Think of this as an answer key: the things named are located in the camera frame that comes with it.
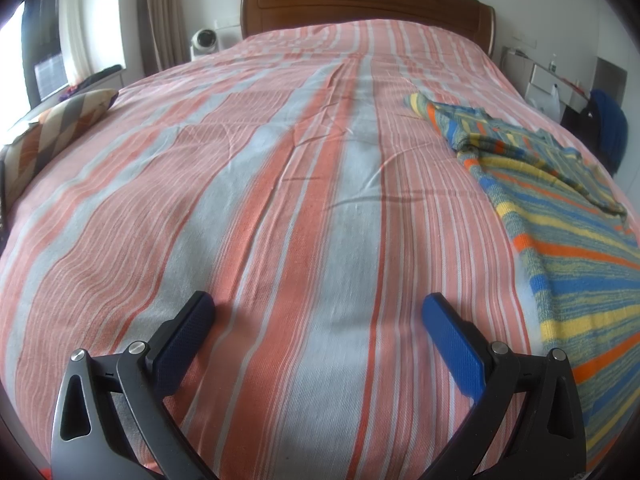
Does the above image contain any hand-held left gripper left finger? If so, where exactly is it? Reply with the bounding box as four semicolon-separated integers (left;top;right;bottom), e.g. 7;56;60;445
50;290;217;480

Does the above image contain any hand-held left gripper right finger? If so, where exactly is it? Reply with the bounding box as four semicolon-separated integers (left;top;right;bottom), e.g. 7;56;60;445
421;292;587;480

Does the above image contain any striped knit sweater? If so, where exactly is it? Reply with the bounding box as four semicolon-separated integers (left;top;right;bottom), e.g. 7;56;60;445
404;92;640;476

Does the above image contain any pink striped bed sheet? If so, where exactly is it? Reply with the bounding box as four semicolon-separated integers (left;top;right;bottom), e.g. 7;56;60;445
0;17;640;480

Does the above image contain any striped pillow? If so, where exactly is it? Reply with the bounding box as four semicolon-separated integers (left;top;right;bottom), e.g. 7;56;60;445
0;88;120;201

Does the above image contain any black jacket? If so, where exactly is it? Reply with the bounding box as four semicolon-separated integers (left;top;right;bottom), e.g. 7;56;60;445
560;95;608;161

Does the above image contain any white plastic bag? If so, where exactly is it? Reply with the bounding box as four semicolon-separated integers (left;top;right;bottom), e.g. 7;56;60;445
532;82;563;121

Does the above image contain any blue garment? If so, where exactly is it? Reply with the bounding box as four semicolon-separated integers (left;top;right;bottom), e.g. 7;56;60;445
590;89;629;176

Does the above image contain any white desk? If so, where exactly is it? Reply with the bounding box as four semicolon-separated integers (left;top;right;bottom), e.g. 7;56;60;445
500;46;596;111

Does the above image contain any white round fan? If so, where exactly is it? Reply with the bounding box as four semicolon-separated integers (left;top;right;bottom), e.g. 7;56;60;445
190;29;219;61

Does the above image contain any window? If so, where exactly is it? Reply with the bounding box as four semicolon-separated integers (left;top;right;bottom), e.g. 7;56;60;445
0;0;71;126

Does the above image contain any brown curtain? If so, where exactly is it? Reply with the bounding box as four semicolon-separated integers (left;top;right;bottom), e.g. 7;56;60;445
137;0;188;78

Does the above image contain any white sheer curtain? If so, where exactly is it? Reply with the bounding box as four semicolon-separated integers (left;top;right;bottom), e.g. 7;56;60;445
59;0;96;86

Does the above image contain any grey wall panel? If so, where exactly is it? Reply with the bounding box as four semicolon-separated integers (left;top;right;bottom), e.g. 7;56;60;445
595;57;628;106

